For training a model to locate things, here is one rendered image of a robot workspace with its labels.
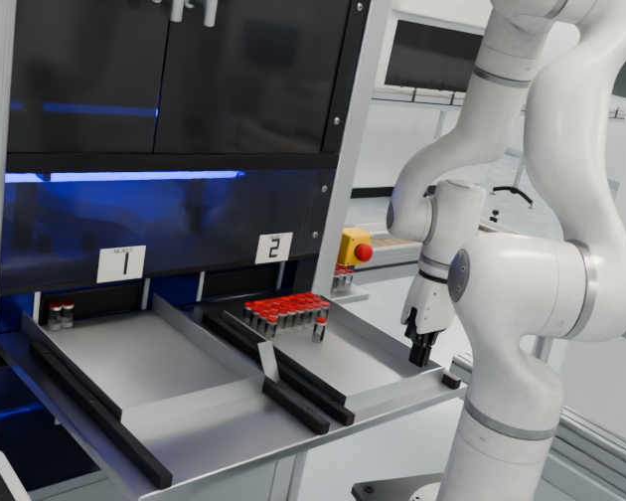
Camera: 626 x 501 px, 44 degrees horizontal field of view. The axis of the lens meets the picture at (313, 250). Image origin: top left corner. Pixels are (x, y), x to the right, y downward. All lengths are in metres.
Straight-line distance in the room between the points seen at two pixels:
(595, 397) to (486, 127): 1.80
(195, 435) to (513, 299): 0.51
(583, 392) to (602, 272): 1.96
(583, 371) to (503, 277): 2.00
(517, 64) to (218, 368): 0.69
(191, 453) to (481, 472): 0.39
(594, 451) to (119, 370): 1.39
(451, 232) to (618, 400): 1.66
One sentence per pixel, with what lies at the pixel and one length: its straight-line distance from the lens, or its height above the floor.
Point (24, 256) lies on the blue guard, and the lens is 1.26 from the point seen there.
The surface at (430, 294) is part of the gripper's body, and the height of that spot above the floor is 1.07.
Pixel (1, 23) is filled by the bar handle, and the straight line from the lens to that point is 0.56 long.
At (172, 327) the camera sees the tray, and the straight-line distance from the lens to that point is 1.46.
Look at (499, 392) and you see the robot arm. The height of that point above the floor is 1.10.
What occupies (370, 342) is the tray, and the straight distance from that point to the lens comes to 1.55.
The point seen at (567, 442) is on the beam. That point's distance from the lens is 2.30.
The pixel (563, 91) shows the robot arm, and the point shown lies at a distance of 0.99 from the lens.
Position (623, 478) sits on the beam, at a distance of 2.24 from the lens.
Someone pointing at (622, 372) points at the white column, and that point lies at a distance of 2.83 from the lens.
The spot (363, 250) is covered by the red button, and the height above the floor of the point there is 1.00.
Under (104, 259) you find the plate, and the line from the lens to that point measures 1.32.
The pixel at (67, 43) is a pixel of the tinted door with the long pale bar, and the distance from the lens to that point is 1.21.
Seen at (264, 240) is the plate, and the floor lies 1.04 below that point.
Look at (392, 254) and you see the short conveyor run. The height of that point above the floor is 0.92.
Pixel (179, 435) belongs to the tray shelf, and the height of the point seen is 0.88.
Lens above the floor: 1.51
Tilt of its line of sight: 18 degrees down
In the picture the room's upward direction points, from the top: 11 degrees clockwise
